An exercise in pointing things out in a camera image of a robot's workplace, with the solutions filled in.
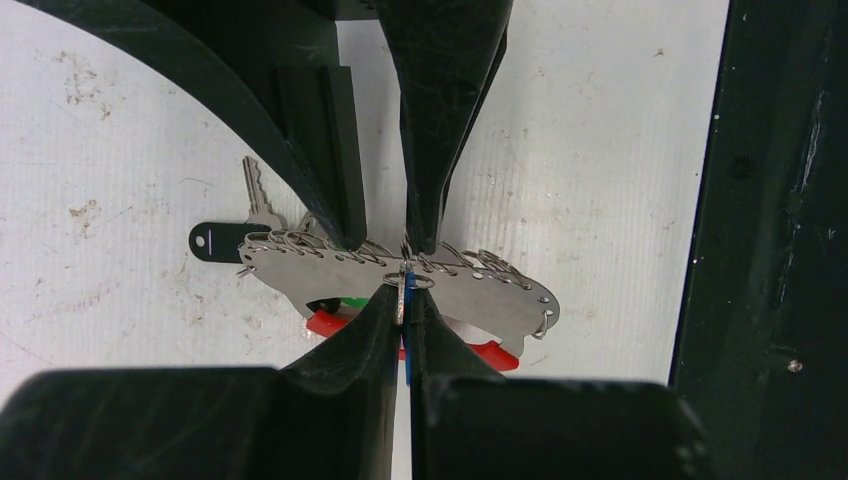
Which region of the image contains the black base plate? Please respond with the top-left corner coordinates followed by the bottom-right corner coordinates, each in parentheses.
top-left (669, 1), bottom-right (847, 479)

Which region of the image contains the silver key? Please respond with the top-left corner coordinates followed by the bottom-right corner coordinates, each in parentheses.
top-left (241, 156), bottom-right (287, 230)

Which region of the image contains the green key tag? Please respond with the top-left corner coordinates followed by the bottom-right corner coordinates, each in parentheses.
top-left (340, 297), bottom-right (368, 309)

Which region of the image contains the metal key holder red handle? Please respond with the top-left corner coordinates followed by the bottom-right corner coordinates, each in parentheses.
top-left (239, 230), bottom-right (561, 371)

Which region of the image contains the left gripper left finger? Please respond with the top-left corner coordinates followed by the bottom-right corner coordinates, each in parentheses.
top-left (1, 285), bottom-right (400, 479)

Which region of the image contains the black key tag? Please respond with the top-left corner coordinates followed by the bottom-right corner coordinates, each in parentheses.
top-left (188, 222), bottom-right (264, 264)

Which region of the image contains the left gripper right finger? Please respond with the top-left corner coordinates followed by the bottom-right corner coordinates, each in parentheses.
top-left (405, 290), bottom-right (714, 479)

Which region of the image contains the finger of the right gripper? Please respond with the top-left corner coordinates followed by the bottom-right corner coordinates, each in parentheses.
top-left (34, 1), bottom-right (367, 249)
top-left (374, 1), bottom-right (513, 254)

